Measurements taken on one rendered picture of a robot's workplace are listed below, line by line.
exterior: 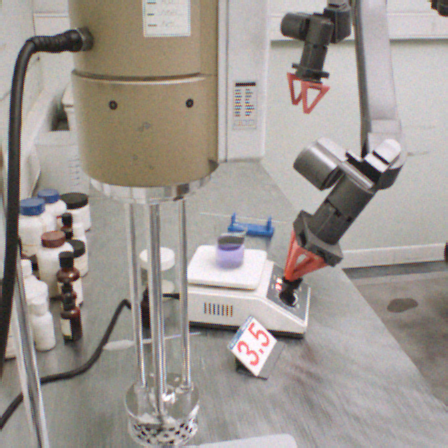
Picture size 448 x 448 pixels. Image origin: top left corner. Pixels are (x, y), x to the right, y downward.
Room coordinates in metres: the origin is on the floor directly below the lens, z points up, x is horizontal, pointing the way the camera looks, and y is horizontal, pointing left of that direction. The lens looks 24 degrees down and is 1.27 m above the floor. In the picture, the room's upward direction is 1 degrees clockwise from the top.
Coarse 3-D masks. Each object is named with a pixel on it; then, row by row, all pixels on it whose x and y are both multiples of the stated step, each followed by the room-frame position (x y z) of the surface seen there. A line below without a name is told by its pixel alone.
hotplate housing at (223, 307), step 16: (192, 288) 0.77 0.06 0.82; (208, 288) 0.78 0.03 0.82; (224, 288) 0.78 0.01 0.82; (240, 288) 0.78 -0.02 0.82; (256, 288) 0.78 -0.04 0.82; (192, 304) 0.77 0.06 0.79; (208, 304) 0.76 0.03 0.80; (224, 304) 0.76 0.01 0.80; (240, 304) 0.76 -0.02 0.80; (256, 304) 0.75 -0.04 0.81; (272, 304) 0.75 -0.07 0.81; (192, 320) 0.77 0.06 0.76; (208, 320) 0.76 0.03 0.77; (224, 320) 0.76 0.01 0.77; (240, 320) 0.76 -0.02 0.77; (256, 320) 0.75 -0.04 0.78; (272, 320) 0.75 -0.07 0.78; (288, 320) 0.74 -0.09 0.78
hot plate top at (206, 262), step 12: (204, 252) 0.86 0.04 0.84; (252, 252) 0.87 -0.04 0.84; (264, 252) 0.87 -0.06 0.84; (192, 264) 0.82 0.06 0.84; (204, 264) 0.82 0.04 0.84; (252, 264) 0.82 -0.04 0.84; (264, 264) 0.83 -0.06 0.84; (192, 276) 0.78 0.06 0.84; (204, 276) 0.78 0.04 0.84; (216, 276) 0.78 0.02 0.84; (228, 276) 0.78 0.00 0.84; (240, 276) 0.78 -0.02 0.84; (252, 276) 0.78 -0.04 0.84; (252, 288) 0.76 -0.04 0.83
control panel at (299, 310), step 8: (272, 272) 0.84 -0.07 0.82; (280, 272) 0.85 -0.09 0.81; (272, 280) 0.81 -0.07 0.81; (272, 288) 0.79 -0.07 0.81; (280, 288) 0.80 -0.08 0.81; (304, 288) 0.84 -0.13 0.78; (272, 296) 0.77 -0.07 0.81; (304, 296) 0.82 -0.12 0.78; (280, 304) 0.76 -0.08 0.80; (296, 304) 0.78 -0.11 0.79; (304, 304) 0.79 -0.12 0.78; (296, 312) 0.76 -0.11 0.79; (304, 312) 0.77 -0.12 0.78; (304, 320) 0.75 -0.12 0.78
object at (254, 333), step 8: (248, 328) 0.72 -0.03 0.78; (256, 328) 0.73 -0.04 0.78; (248, 336) 0.70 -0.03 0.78; (256, 336) 0.71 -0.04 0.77; (264, 336) 0.72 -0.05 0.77; (240, 344) 0.68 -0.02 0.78; (248, 344) 0.69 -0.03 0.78; (256, 344) 0.70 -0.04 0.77; (264, 344) 0.71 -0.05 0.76; (240, 352) 0.67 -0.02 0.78; (248, 352) 0.68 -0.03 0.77; (256, 352) 0.69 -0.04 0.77; (264, 352) 0.70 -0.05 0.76; (248, 360) 0.66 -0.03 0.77; (256, 360) 0.67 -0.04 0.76
